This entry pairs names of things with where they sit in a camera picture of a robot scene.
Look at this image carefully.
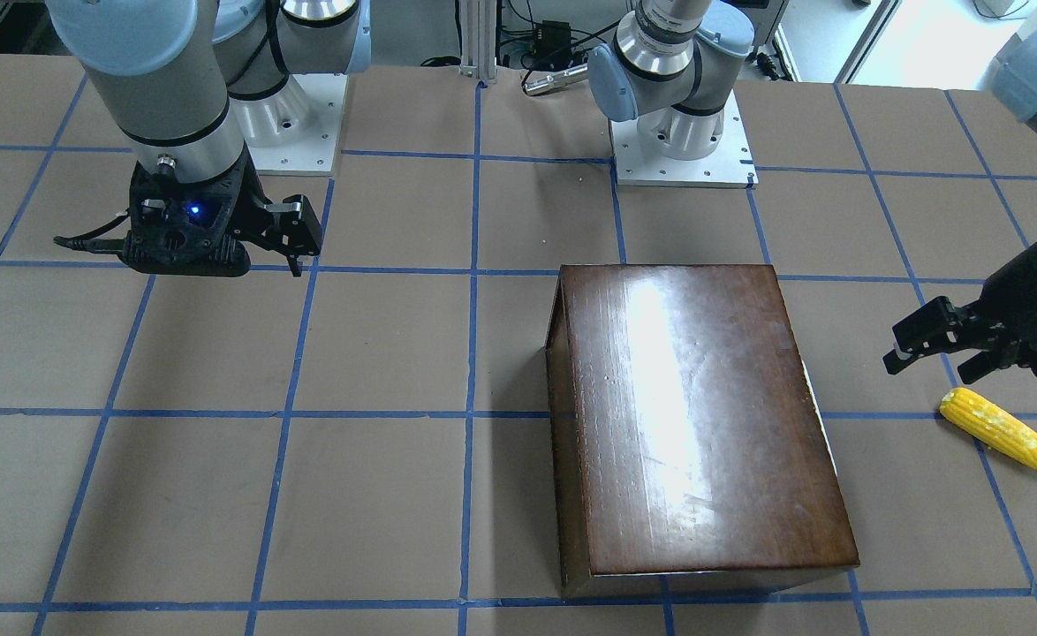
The black electronics box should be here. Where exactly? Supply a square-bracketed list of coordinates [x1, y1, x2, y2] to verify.
[534, 19, 572, 56]

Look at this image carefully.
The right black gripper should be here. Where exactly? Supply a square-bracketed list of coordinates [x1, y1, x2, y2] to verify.
[120, 150, 323, 277]

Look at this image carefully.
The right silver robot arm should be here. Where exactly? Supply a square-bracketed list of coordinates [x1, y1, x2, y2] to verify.
[46, 1, 372, 277]

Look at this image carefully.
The yellow corn cob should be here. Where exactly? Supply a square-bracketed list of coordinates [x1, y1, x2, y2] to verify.
[938, 387, 1037, 471]

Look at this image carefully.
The silver metal cylinder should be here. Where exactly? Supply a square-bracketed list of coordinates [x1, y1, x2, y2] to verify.
[521, 64, 588, 96]

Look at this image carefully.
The aluminium frame post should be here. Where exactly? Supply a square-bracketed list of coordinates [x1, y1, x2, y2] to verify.
[455, 0, 498, 87]

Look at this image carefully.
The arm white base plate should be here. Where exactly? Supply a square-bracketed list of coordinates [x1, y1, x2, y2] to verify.
[231, 75, 351, 178]
[609, 92, 760, 188]

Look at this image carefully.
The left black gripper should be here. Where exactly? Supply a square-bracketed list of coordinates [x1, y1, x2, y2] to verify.
[882, 242, 1037, 383]

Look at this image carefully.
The dark wooden drawer box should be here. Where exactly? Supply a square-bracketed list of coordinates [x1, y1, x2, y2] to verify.
[544, 264, 860, 599]

